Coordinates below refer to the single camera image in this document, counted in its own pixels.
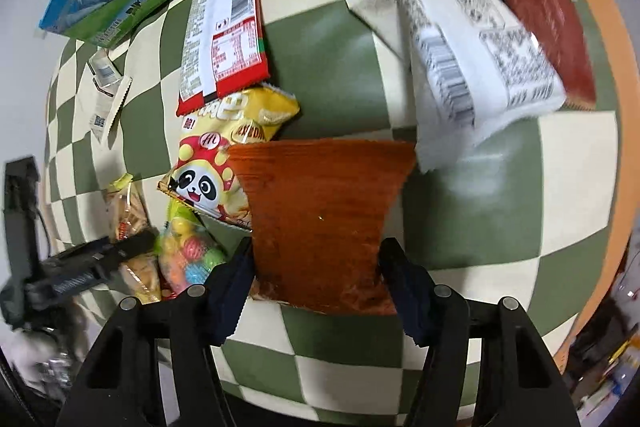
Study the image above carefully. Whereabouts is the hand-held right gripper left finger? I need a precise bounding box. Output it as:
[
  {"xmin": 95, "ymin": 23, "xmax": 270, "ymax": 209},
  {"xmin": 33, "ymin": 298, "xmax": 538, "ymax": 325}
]
[{"xmin": 55, "ymin": 237, "xmax": 258, "ymax": 427}]

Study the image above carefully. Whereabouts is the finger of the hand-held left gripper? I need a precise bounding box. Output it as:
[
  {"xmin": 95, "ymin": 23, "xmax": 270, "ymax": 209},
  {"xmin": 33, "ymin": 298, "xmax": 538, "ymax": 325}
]
[{"xmin": 114, "ymin": 228, "xmax": 160, "ymax": 260}]

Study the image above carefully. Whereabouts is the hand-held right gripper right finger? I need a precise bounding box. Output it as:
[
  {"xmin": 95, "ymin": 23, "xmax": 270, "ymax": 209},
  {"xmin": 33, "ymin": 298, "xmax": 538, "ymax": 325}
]
[{"xmin": 377, "ymin": 237, "xmax": 583, "ymax": 427}]

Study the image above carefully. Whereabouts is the clear yellow fried-sticks bag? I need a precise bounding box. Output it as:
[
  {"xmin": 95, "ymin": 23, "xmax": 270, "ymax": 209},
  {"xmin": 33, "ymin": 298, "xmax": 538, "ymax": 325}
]
[{"xmin": 102, "ymin": 173, "xmax": 164, "ymax": 304}]

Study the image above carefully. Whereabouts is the yellow panda snack packet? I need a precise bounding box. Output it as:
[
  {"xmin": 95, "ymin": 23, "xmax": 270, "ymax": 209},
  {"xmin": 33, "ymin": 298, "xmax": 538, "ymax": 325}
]
[{"xmin": 157, "ymin": 84, "xmax": 301, "ymax": 234}]

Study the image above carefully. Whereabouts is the orange-red snack packet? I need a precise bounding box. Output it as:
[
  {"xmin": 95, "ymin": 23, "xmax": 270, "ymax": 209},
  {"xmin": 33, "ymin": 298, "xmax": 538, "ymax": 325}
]
[{"xmin": 227, "ymin": 138, "xmax": 418, "ymax": 316}]

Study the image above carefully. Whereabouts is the red and white snack packet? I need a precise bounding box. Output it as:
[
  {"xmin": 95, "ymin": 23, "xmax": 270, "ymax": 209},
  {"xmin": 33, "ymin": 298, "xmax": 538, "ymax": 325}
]
[{"xmin": 176, "ymin": 0, "xmax": 271, "ymax": 116}]

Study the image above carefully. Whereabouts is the dark red snack packet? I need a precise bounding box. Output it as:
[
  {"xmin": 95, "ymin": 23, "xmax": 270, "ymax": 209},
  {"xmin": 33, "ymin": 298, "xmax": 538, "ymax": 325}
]
[{"xmin": 482, "ymin": 0, "xmax": 599, "ymax": 106}]

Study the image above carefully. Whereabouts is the colourful candy bag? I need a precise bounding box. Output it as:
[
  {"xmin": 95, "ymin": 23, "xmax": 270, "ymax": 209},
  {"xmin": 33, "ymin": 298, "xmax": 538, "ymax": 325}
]
[{"xmin": 155, "ymin": 199, "xmax": 229, "ymax": 299}]

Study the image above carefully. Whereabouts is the small white sachet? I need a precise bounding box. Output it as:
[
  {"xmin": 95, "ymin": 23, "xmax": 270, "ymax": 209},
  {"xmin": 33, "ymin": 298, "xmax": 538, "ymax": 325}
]
[
  {"xmin": 86, "ymin": 48, "xmax": 124, "ymax": 90},
  {"xmin": 89, "ymin": 77, "xmax": 134, "ymax": 144}
]

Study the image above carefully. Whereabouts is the dark clutter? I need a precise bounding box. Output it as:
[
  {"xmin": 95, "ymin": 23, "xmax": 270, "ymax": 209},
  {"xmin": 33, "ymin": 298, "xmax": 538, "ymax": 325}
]
[{"xmin": 565, "ymin": 227, "xmax": 640, "ymax": 414}]

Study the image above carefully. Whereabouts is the green and cream checkered mat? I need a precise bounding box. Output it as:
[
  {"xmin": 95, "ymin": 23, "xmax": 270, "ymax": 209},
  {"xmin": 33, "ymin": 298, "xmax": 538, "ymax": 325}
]
[{"xmin": 42, "ymin": 0, "xmax": 640, "ymax": 426}]

